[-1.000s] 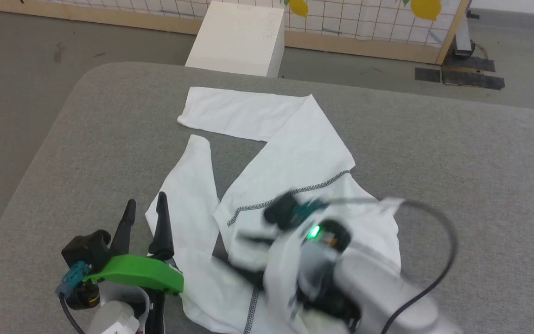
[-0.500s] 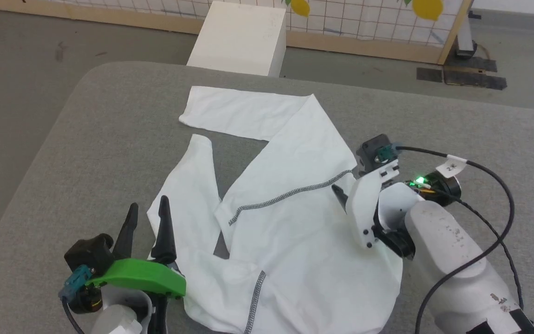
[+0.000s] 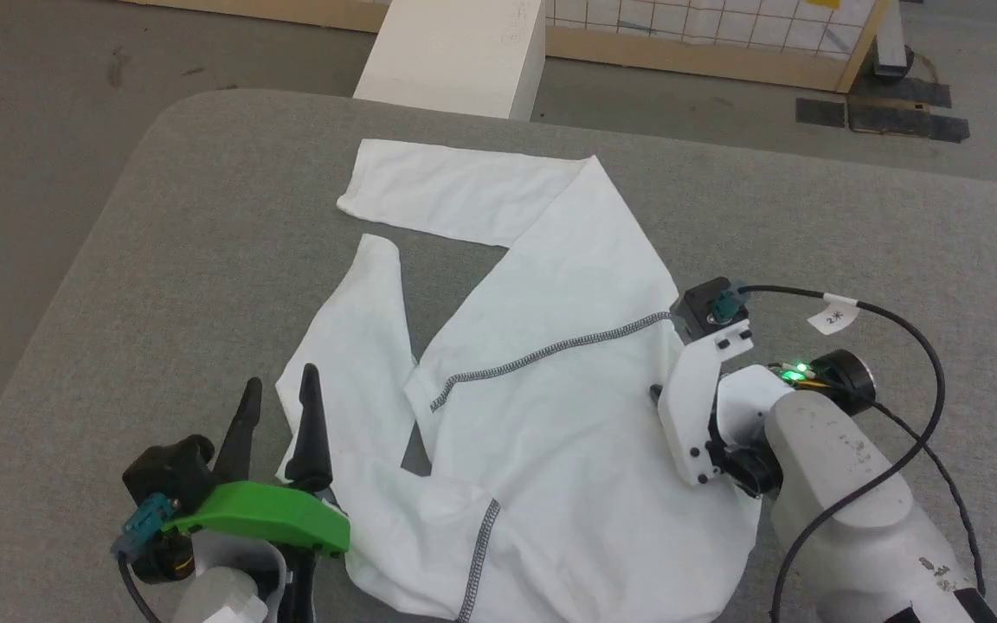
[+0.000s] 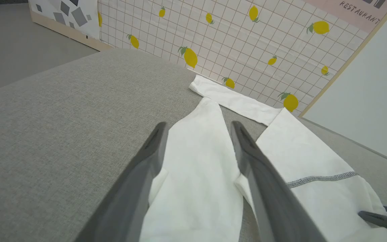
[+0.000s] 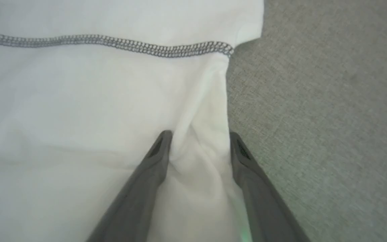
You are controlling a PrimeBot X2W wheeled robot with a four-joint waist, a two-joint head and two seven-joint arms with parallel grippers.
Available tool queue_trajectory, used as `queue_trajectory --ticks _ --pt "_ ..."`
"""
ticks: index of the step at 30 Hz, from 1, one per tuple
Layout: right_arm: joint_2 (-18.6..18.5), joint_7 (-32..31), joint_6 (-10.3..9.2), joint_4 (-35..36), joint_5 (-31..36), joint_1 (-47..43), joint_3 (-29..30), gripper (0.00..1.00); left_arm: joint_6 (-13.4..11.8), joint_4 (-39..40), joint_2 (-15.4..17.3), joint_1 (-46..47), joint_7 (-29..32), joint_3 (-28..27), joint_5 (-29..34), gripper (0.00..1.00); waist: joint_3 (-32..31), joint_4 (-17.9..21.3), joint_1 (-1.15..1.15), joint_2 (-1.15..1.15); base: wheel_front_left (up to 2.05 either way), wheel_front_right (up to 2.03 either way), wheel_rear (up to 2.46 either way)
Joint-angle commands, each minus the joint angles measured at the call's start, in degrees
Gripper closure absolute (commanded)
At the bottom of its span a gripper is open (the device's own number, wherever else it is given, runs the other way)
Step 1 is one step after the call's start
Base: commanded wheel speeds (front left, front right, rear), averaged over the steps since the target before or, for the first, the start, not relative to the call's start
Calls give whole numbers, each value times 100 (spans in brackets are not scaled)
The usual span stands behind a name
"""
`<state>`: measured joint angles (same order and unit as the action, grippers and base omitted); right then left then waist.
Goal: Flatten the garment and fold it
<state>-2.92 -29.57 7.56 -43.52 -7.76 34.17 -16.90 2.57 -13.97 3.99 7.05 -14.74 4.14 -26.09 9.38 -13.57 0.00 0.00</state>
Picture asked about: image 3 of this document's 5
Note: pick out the grey metal stand foot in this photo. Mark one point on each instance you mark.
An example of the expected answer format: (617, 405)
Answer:
(890, 43)

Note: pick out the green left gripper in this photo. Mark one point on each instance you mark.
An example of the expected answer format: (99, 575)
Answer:
(265, 515)

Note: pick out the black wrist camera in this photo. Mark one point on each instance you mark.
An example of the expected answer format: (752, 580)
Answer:
(702, 307)
(165, 476)

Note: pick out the white rectangular block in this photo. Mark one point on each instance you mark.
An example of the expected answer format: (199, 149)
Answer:
(455, 52)

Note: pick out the small black floor tape patch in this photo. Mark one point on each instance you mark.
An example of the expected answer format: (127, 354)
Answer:
(820, 112)

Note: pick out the large black floor tape patch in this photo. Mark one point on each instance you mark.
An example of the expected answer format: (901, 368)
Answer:
(940, 125)

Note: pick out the wooden fence frame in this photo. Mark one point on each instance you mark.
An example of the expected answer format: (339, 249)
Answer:
(706, 59)

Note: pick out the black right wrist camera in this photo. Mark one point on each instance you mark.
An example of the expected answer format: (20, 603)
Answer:
(702, 307)

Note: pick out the white long-sleeve garment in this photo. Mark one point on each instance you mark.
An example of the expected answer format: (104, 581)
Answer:
(568, 415)

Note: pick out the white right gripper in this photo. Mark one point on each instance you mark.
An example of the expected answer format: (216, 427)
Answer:
(689, 415)

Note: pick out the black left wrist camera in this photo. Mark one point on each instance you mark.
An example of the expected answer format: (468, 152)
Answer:
(165, 476)

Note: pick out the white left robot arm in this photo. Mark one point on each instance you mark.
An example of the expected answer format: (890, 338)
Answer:
(221, 597)

